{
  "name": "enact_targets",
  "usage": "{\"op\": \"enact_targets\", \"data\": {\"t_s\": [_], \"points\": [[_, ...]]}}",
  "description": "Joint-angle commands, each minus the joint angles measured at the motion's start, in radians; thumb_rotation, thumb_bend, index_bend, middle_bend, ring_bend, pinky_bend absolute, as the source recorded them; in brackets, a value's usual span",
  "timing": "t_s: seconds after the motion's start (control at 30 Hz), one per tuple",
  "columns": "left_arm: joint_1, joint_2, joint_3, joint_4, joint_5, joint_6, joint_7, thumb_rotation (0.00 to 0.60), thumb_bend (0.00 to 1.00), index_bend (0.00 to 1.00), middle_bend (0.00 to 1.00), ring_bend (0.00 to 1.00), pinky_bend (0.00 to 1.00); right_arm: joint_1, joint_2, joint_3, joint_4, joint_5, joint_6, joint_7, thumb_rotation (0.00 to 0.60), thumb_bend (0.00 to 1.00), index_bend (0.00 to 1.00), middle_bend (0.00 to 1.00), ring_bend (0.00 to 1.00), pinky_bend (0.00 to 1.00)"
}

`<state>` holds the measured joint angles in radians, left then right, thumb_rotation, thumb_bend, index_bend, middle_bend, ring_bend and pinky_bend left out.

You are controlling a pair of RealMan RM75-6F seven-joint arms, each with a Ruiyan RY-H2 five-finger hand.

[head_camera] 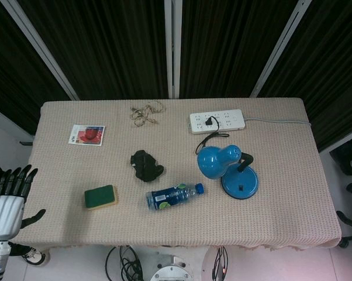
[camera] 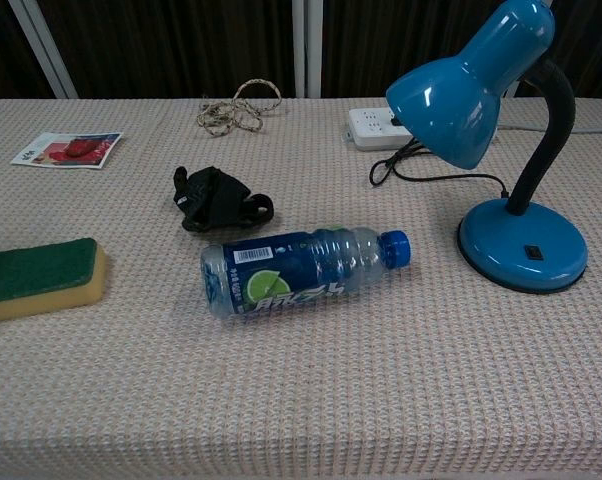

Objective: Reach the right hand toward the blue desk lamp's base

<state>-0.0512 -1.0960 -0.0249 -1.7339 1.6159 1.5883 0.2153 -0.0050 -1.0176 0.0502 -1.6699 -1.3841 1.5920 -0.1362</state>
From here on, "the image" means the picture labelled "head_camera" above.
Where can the white partition frame post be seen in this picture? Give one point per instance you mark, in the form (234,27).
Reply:
(281,48)
(40,48)
(172,48)

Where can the black office chair base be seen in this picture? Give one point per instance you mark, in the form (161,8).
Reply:
(350,240)

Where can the green yellow sponge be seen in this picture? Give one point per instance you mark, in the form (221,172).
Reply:
(100,196)

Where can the black crumpled cloth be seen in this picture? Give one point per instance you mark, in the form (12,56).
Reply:
(146,166)

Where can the red printed photo card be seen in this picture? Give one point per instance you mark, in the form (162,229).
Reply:
(86,135)

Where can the white power strip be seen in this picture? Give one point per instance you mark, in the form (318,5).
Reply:
(217,121)

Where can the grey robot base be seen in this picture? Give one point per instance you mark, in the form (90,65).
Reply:
(171,267)

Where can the beige woven tablecloth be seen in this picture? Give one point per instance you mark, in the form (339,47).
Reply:
(176,175)

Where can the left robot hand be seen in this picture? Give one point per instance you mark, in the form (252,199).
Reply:
(5,210)

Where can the blue plastic water bottle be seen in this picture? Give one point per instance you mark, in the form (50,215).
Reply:
(170,197)

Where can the blue desk lamp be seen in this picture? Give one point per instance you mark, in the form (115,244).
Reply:
(227,171)

